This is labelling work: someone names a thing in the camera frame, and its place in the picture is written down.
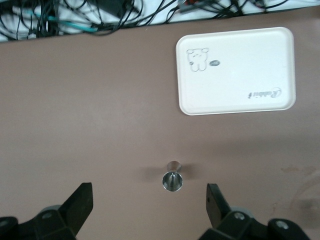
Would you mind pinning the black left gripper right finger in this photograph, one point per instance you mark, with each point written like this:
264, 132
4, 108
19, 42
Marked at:
220, 212

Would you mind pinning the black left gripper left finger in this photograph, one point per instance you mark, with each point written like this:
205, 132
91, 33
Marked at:
72, 210

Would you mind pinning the brown table cover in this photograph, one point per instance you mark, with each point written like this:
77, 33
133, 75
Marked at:
87, 112

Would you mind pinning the steel jigger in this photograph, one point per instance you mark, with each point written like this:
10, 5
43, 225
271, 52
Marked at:
172, 183

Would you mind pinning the cream rabbit print tray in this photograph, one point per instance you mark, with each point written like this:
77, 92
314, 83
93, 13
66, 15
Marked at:
237, 75

